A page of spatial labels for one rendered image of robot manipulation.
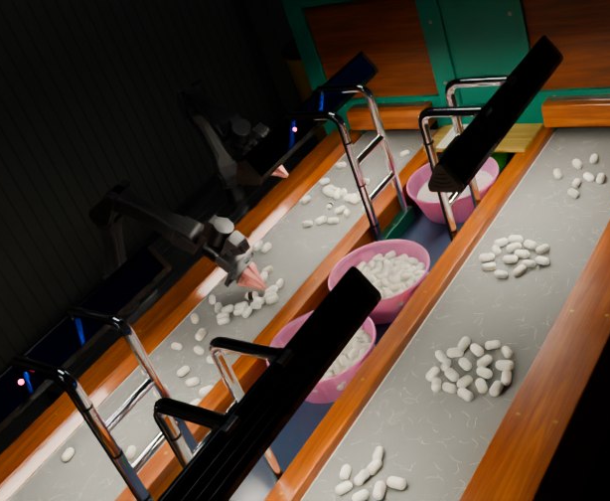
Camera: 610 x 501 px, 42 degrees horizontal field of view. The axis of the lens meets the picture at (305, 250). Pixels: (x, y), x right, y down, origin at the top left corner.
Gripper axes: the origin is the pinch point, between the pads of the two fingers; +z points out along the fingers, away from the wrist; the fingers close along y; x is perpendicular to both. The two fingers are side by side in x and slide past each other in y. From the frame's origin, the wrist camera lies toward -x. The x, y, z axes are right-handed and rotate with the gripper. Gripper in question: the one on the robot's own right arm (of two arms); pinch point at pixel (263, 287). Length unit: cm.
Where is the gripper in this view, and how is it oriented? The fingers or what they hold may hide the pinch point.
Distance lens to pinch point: 215.3
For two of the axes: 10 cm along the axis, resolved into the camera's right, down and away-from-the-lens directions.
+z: 8.0, 5.9, -1.3
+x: -2.8, 5.5, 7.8
